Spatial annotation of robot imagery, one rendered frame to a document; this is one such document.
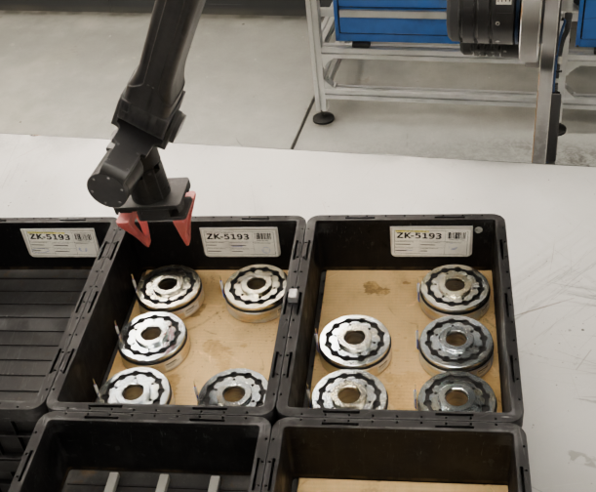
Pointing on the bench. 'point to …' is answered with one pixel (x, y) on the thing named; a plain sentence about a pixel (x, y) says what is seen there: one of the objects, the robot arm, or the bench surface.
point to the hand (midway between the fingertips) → (167, 239)
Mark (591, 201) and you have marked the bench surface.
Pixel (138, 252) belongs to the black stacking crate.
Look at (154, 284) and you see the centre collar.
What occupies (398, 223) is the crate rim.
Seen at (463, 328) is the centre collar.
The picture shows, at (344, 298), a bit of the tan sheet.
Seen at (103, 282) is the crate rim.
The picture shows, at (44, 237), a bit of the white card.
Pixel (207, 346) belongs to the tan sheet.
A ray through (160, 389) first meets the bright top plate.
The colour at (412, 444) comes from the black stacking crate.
